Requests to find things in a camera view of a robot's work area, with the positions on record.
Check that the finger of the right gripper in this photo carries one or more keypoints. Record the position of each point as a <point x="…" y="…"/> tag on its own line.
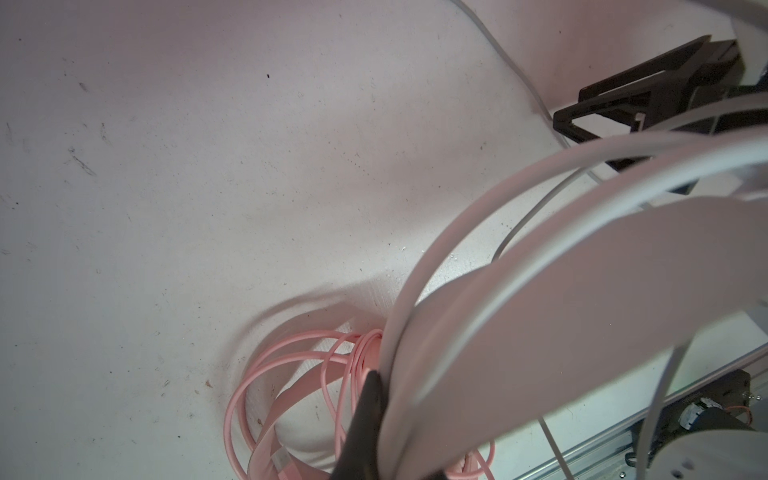
<point x="668" y="61"/>
<point x="595" y="118"/>

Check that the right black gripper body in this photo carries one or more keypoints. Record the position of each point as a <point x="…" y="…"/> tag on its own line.
<point x="729" y="77"/>

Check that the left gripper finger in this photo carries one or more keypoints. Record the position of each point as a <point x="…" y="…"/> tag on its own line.
<point x="358" y="458"/>

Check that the pink cat-ear headphones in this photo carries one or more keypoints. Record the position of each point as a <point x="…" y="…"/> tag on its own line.
<point x="343" y="361"/>

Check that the white headphones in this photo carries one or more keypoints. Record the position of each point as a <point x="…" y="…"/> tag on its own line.
<point x="635" y="266"/>

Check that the aluminium front rail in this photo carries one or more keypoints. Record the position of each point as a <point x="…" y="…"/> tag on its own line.
<point x="648" y="420"/>

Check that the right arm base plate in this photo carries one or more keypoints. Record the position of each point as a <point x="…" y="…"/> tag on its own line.
<point x="719" y="405"/>

